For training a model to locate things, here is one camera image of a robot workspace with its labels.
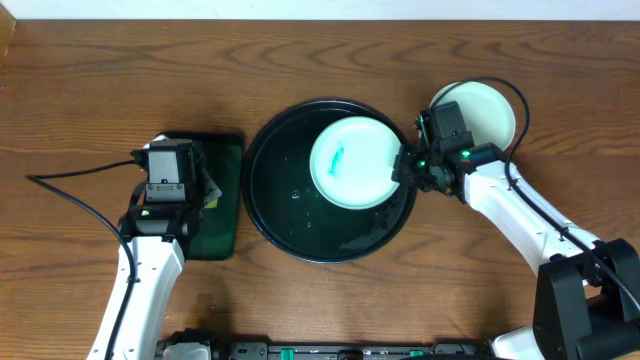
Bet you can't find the green scrubbing sponge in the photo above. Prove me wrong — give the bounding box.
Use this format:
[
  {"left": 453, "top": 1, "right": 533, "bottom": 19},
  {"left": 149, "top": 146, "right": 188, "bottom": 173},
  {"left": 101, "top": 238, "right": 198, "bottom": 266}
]
[{"left": 202, "top": 170, "right": 222, "bottom": 209}]

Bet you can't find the mint green plate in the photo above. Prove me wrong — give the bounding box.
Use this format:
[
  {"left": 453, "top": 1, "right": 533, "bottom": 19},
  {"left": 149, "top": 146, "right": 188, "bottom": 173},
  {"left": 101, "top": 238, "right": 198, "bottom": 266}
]
[
  {"left": 309, "top": 116, "right": 401, "bottom": 210},
  {"left": 431, "top": 82, "right": 516, "bottom": 150}
]

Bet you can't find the white plate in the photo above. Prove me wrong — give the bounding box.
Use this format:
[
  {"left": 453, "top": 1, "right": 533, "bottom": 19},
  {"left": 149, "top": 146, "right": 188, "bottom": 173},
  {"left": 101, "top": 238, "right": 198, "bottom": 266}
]
[{"left": 495, "top": 129, "right": 515, "bottom": 151}]

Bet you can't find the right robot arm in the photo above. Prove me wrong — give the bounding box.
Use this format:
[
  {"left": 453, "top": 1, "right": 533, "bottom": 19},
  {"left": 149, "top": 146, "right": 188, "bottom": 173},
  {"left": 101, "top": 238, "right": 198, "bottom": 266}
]
[{"left": 392, "top": 102, "right": 639, "bottom": 360}]

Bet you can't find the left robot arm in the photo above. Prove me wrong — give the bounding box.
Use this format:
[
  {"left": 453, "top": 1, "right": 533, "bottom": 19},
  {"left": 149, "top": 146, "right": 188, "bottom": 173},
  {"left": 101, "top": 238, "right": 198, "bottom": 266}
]
[{"left": 88, "top": 136, "right": 209, "bottom": 359}]

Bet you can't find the rectangular black tray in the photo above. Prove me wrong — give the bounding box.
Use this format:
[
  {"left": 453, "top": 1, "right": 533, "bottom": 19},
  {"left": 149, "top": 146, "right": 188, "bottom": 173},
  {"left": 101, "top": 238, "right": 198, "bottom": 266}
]
[{"left": 154, "top": 131, "right": 244, "bottom": 261}]

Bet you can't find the round black tray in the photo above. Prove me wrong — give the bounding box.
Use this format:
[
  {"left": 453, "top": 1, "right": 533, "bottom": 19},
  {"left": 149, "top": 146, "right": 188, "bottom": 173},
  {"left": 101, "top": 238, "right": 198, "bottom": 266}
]
[{"left": 241, "top": 99, "right": 416, "bottom": 263}]

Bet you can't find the right black cable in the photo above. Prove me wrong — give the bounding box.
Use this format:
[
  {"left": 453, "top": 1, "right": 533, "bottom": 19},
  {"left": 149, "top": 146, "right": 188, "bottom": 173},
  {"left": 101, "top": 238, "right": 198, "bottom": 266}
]
[{"left": 429, "top": 75, "right": 640, "bottom": 314}]

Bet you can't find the black cable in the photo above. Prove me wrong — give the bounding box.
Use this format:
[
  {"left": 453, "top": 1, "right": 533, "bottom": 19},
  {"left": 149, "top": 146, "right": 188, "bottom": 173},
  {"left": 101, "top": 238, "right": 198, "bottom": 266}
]
[
  {"left": 25, "top": 158, "right": 141, "bottom": 360},
  {"left": 429, "top": 75, "right": 640, "bottom": 314}
]

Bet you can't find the left black cable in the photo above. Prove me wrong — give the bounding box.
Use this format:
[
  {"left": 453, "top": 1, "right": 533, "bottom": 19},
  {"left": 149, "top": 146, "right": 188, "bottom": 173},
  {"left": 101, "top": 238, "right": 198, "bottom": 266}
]
[{"left": 25, "top": 158, "right": 141, "bottom": 360}]

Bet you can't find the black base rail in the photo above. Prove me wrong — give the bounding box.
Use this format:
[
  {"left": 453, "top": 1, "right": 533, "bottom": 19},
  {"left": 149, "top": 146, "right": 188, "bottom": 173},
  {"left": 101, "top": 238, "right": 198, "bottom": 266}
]
[{"left": 154, "top": 329, "right": 494, "bottom": 360}]

